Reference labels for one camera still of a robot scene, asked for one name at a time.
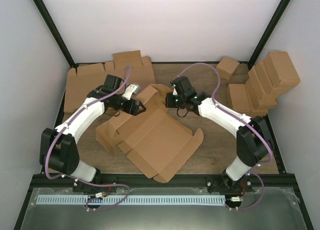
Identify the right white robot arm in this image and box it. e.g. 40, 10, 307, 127
165, 76, 274, 191

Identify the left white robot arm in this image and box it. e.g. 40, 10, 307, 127
39, 75, 146, 192

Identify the small folded cardboard box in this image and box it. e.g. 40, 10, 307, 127
216, 56, 240, 80

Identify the folded box on table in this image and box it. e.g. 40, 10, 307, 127
226, 84, 251, 115

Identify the large folded cardboard box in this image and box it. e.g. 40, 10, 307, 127
264, 51, 301, 98

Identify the stack of flat cardboard blanks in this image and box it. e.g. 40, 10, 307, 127
64, 50, 156, 113

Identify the row of folded boxes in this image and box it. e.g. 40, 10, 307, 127
245, 66, 277, 116

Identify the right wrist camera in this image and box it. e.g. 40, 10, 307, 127
172, 86, 178, 98

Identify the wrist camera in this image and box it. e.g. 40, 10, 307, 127
122, 84, 141, 100
172, 86, 178, 98

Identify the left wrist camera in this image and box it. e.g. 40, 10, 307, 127
122, 84, 141, 100

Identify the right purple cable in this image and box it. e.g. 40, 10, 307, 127
172, 63, 275, 212

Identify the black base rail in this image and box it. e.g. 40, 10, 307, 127
29, 174, 298, 194

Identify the light blue slotted cable duct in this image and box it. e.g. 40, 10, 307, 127
35, 195, 226, 206

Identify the left black frame post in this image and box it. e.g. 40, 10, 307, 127
33, 0, 76, 68

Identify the black frame post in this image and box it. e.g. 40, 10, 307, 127
33, 0, 76, 68
247, 0, 291, 67

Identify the right black frame post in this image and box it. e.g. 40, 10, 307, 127
247, 0, 291, 67

